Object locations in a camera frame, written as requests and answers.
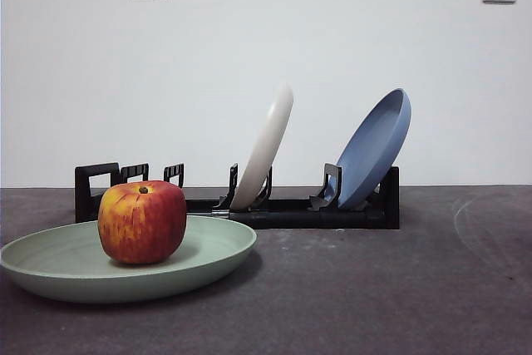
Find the green plate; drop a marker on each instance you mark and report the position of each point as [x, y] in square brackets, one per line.
[216, 247]

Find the red yellow apple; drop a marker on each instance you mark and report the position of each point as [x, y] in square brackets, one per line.
[143, 224]

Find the cream white plate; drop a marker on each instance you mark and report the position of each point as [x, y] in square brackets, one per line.
[266, 143]

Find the black plate rack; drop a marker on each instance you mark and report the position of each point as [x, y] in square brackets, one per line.
[311, 218]

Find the blue plate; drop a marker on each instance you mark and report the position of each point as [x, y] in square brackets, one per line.
[370, 151]

